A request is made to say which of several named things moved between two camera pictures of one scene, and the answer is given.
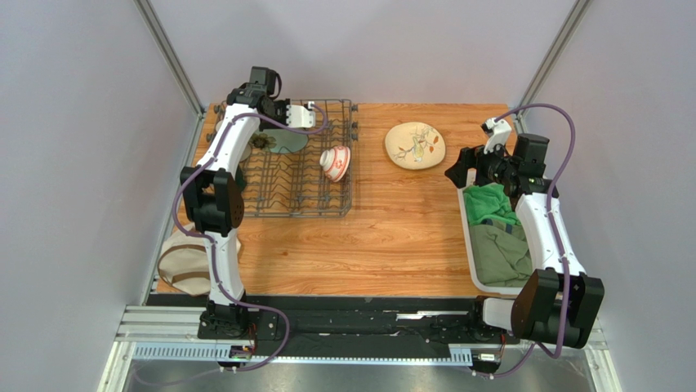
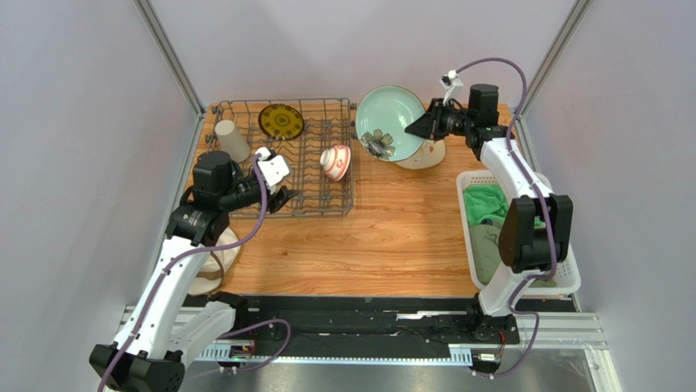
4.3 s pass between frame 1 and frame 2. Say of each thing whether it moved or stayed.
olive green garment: stayed
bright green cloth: stayed
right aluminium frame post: stayed
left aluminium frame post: stayed
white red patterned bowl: stayed
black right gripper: moved
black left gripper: moved
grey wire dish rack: stayed
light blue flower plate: moved
